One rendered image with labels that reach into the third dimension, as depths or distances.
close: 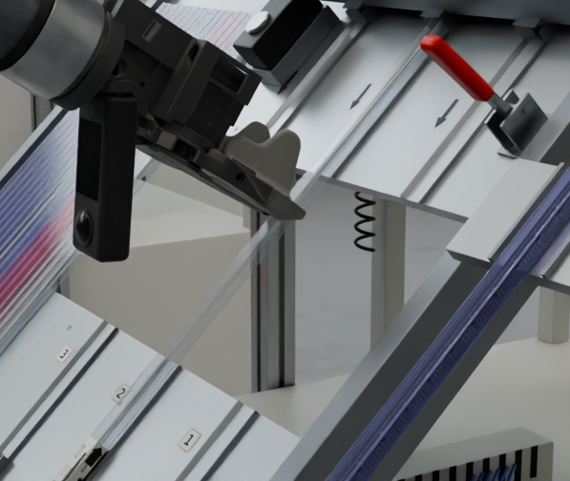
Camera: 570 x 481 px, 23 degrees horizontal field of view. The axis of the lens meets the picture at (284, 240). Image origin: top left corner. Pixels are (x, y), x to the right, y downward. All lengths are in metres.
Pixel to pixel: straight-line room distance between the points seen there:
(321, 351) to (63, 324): 2.69
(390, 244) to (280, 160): 0.68
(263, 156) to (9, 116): 4.80
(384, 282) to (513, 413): 0.22
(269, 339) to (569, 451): 0.38
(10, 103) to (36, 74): 4.86
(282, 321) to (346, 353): 2.17
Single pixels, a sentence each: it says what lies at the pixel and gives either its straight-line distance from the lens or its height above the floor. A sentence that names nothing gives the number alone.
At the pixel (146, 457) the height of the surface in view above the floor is 0.81.
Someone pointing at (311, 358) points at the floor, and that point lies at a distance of 3.78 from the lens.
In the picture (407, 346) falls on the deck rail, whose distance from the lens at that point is 0.85.
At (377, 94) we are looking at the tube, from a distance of 1.06.
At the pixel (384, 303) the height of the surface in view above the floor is 0.71.
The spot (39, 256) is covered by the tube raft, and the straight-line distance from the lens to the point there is 1.26.
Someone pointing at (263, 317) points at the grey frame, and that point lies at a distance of 1.64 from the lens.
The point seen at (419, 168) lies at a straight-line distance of 0.98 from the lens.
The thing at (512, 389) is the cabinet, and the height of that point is 0.62.
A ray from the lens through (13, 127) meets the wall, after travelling 5.78.
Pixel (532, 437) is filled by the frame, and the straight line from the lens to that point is 1.41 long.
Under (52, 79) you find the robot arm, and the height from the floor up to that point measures 1.07.
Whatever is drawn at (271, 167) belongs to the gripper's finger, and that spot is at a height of 0.99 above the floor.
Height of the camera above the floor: 1.17
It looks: 13 degrees down
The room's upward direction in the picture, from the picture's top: straight up
